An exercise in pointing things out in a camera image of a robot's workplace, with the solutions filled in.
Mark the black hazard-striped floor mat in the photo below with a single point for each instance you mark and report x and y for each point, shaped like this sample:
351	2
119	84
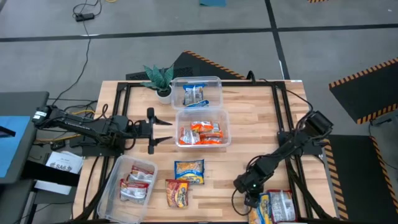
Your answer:
357	177
317	1
367	93

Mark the black shelf board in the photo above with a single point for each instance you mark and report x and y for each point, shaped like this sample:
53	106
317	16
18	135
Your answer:
37	171

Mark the black power brick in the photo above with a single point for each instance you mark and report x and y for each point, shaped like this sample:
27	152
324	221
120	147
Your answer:
57	145

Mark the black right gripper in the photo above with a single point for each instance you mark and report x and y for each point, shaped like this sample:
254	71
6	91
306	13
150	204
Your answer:
252	199

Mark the red Maruchan ramen packet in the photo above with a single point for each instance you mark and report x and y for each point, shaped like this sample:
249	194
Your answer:
141	174
133	191
177	193
281	205

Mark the grey desk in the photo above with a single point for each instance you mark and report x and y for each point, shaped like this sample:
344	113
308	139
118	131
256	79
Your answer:
18	104
12	202

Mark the clear plastic bin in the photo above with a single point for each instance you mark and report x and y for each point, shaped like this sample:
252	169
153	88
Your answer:
112	199
214	96
183	116

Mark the blue desk mat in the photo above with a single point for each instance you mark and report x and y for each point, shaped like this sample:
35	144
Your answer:
15	155

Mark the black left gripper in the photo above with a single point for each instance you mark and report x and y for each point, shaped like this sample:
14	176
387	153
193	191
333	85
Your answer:
151	130

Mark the black hazard-striped ramp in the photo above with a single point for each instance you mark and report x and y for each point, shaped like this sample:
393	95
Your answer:
199	67

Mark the blue Maruchan ramen packet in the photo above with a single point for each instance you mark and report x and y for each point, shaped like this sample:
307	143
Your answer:
265	208
192	95
202	103
189	171

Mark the plain white paper sheet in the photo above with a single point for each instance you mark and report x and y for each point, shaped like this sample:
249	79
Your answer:
53	187

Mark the black flat device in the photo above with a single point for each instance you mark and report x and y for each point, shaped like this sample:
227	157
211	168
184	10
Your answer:
6	132

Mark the snake plant in white pot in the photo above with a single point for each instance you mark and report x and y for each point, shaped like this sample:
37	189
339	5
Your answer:
161	81

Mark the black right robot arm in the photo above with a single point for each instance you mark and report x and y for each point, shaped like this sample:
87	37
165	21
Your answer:
292	144

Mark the teal floor mat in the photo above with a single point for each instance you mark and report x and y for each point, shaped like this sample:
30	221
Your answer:
213	3

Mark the printed white paper sheet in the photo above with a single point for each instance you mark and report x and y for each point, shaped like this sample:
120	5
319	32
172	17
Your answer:
62	163

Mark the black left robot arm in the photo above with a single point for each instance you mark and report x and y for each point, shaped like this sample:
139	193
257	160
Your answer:
77	123

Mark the black power adapter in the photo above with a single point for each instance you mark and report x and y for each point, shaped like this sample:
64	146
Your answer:
84	17

